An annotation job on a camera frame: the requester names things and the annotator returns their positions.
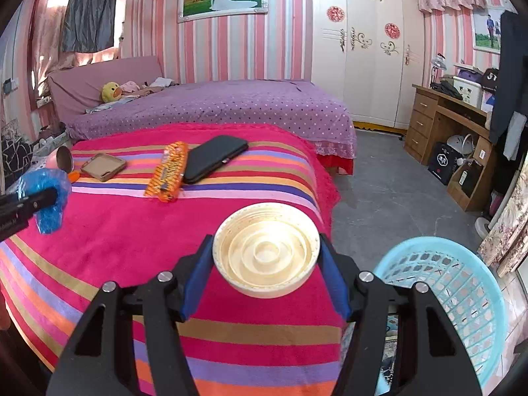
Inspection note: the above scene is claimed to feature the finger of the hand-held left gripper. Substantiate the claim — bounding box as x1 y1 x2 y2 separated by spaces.
0 187 58 219

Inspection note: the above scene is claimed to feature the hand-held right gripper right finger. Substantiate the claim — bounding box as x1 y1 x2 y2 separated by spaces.
317 234 483 396

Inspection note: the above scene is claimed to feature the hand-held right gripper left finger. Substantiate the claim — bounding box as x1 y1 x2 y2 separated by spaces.
46 234 215 396

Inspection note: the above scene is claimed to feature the blue plastic bag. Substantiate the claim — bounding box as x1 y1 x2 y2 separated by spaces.
16 168 72 236

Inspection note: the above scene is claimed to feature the cream round lid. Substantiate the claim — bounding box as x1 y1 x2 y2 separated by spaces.
212 202 321 299

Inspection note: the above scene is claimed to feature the light blue plastic basket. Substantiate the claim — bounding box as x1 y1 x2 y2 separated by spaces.
373 236 509 388

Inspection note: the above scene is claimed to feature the black patterned pillow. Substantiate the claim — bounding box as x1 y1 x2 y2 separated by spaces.
0 138 34 190

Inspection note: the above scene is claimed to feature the pink cup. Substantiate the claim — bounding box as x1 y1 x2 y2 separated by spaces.
45 146 74 173

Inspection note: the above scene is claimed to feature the brown tray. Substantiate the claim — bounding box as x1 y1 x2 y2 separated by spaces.
80 153 127 183

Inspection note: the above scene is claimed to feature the striped pink blanket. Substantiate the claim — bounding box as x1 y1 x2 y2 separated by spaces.
0 123 343 396

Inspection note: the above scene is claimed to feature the orange snack wrapper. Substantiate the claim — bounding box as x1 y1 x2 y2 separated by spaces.
144 141 189 204

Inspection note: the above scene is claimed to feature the pink headboard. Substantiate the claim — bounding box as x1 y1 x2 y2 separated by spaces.
46 55 165 126

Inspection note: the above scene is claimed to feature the yellow duck plush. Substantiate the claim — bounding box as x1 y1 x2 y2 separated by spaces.
101 82 122 103

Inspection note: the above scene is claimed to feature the black paper bag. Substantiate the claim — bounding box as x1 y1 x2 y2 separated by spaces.
428 142 465 186

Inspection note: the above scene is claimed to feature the floral cloth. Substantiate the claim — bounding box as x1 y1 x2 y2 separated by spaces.
476 169 528 277

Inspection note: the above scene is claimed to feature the purple dotted bed cover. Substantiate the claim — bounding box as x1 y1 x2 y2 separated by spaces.
66 79 357 159

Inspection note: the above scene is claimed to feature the wooden desk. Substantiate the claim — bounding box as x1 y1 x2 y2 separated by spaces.
403 83 500 212

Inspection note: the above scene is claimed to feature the white round appliance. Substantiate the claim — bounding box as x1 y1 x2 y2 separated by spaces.
447 133 475 155

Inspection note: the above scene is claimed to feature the dark hanging cloth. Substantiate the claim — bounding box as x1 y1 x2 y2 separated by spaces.
62 0 121 54

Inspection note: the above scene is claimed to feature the white wardrobe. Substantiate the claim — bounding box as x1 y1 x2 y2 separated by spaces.
311 0 425 129

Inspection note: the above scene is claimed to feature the white storage box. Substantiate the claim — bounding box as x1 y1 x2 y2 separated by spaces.
454 64 483 106

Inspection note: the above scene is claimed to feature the desk lamp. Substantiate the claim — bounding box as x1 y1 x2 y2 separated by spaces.
429 53 448 87

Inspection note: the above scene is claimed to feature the black cap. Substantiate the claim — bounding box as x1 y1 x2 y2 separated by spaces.
480 67 500 91

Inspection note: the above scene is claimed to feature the black hanging garment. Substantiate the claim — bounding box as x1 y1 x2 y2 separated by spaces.
489 10 528 145

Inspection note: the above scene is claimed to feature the wall poster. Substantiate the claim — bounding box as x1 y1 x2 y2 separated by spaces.
471 6 506 53

